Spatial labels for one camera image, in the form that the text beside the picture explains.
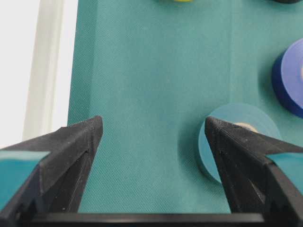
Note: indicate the blue tape roll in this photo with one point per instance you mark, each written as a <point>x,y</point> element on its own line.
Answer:
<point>287,78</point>

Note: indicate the green table cloth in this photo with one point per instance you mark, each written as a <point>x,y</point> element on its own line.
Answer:
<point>153,70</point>

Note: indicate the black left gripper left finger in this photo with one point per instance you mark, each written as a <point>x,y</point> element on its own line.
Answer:
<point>47,173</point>

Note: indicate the white plastic tray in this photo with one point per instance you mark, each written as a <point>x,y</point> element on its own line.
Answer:
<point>36,55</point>

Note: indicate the black tape roll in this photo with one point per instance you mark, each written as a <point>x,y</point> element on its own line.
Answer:
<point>287,1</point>

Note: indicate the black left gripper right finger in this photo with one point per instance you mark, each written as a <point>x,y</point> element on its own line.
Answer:
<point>252,181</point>

